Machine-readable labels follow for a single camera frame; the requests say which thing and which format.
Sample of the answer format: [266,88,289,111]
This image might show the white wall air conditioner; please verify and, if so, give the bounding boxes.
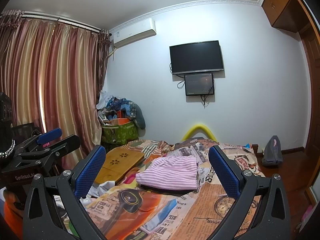
[112,18,156,48]

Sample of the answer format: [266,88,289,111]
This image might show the green storage basket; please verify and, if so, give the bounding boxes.
[101,121,138,145]

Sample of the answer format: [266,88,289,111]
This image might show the small black wall monitor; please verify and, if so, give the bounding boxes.
[184,73,214,96]

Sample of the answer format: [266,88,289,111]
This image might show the black folded garment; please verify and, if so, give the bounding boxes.
[139,185,194,196]

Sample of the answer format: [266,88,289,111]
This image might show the wooden lap desk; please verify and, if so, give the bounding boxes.
[94,147,144,184]

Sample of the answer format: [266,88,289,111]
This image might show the pink gold striped curtain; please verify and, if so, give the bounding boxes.
[1,10,111,168]

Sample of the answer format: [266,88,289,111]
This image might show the black wall television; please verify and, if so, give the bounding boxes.
[169,41,224,74]

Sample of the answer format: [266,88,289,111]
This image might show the printed newspaper pattern bedspread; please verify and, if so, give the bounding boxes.
[53,136,267,240]

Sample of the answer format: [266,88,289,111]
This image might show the pile of clothes on basket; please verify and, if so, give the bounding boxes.
[96,91,146,130]

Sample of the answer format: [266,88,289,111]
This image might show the pink striped fleece pants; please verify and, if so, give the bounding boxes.
[136,156,197,191]

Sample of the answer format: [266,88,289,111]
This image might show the yellow foam headboard arch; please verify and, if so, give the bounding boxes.
[181,124,217,141]

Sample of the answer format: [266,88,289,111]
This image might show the left hand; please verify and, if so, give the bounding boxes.
[3,189,24,213]

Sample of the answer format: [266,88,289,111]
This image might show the grey backpack on floor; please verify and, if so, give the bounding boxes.
[262,135,283,166]

